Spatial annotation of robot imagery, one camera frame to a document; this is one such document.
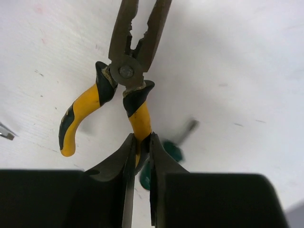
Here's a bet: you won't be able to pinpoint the green orange stubby screwdriver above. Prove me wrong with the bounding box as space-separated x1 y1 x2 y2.
139 118 200 191

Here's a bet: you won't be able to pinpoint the yellow black combination pliers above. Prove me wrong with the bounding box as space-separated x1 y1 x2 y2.
58 0 171 172

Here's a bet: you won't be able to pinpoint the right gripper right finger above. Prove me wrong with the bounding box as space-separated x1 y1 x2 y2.
150 133 188 228

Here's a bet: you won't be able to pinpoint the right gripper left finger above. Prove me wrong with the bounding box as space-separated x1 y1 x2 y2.
68 133 136 228

